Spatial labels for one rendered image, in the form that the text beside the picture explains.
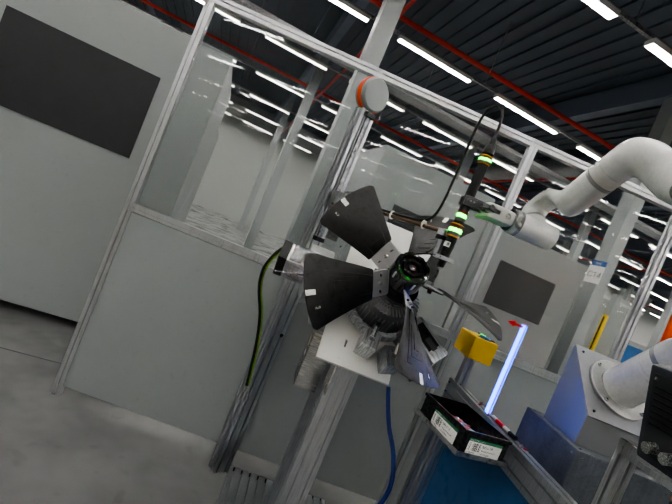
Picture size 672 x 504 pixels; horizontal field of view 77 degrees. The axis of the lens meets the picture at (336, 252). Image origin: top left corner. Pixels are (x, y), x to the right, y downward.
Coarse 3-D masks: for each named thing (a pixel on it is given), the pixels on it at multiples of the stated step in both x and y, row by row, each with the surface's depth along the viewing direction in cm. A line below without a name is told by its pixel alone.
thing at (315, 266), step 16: (320, 256) 125; (304, 272) 122; (320, 272) 124; (336, 272) 126; (352, 272) 128; (368, 272) 130; (304, 288) 122; (320, 288) 124; (336, 288) 126; (352, 288) 128; (368, 288) 131; (336, 304) 127; (352, 304) 130; (320, 320) 124
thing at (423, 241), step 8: (424, 216) 162; (432, 224) 157; (440, 224) 155; (448, 224) 155; (464, 224) 154; (416, 232) 156; (424, 232) 154; (432, 232) 153; (464, 232) 150; (416, 240) 153; (424, 240) 150; (432, 240) 148; (416, 248) 148; (424, 248) 146; (432, 248) 144
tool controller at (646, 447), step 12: (660, 372) 81; (660, 384) 81; (648, 396) 83; (660, 396) 80; (648, 408) 83; (660, 408) 80; (648, 420) 82; (660, 420) 80; (648, 432) 82; (660, 432) 79; (648, 444) 79; (660, 444) 79; (648, 456) 82; (660, 456) 76; (660, 468) 79
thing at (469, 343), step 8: (464, 328) 176; (464, 336) 172; (472, 336) 166; (456, 344) 177; (464, 344) 170; (472, 344) 163; (480, 344) 163; (488, 344) 163; (496, 344) 164; (464, 352) 167; (472, 352) 163; (480, 352) 163; (488, 352) 164; (480, 360) 164; (488, 360) 164
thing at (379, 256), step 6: (384, 246) 141; (390, 246) 140; (378, 252) 142; (384, 252) 141; (390, 252) 140; (396, 252) 139; (372, 258) 142; (378, 258) 141; (384, 258) 141; (390, 258) 140; (378, 264) 141; (384, 264) 140; (390, 264) 140
